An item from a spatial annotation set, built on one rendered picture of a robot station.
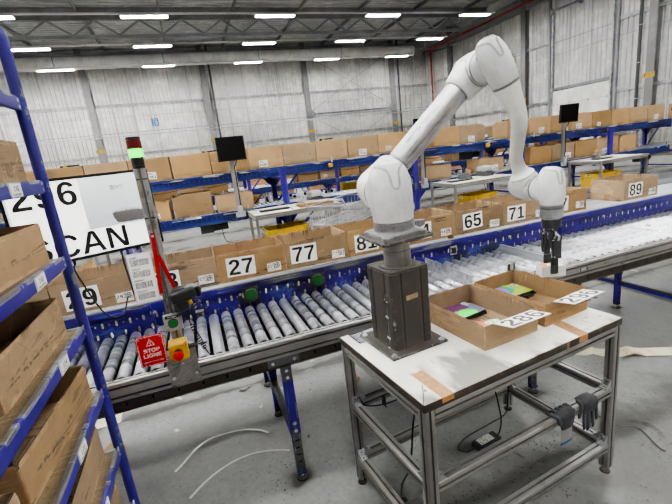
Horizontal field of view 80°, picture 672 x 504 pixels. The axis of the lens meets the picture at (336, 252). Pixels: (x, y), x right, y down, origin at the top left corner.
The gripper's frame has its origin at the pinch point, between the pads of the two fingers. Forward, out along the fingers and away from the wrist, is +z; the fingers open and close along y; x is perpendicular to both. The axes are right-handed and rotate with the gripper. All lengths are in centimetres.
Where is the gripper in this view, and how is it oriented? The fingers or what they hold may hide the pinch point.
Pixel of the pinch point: (550, 264)
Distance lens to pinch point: 196.4
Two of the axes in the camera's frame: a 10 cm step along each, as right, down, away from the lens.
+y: 0.2, -2.5, 9.7
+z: 1.2, 9.6, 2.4
